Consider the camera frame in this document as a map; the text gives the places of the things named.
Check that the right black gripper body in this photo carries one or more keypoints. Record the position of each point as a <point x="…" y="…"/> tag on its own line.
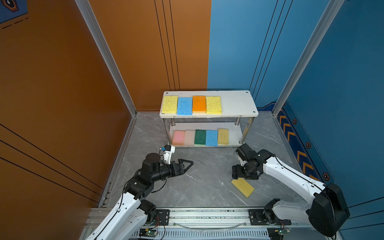
<point x="249" y="174"/>

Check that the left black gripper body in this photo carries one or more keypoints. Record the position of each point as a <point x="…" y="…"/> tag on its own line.
<point x="166" y="172"/>

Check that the pink sponge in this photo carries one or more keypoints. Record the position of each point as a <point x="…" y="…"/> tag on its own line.
<point x="178" y="138"/>

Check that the white beige sponge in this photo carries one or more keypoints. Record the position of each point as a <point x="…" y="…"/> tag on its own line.
<point x="189" y="139"/>

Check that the light blue sponge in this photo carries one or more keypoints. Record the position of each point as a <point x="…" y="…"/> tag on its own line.
<point x="212" y="138"/>
<point x="185" y="106"/>

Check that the white two-tier shelf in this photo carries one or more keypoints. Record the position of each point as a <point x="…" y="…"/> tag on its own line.
<point x="238" y="114"/>

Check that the yellow green sponge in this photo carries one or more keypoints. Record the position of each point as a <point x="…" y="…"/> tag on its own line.
<point x="170" y="105"/>

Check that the orange sponge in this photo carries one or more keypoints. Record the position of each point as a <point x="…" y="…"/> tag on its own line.
<point x="199" y="105"/>

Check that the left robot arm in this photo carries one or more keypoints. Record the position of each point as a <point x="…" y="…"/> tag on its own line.
<point x="132" y="210"/>

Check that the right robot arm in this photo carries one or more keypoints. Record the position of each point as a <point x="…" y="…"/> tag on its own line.
<point x="325" y="207"/>

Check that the left green circuit board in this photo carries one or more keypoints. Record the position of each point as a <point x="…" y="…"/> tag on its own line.
<point x="147" y="233"/>

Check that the right circuit board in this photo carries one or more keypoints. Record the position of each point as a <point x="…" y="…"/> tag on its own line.
<point x="278" y="233"/>

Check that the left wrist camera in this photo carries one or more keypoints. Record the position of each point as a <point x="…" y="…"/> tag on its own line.
<point x="166" y="152"/>

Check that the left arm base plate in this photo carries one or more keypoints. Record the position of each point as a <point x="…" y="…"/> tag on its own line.
<point x="162" y="217"/>

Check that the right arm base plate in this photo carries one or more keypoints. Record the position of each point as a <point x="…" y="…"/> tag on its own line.
<point x="261" y="217"/>

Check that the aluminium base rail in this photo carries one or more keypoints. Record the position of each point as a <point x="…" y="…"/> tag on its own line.
<point x="222" y="223"/>

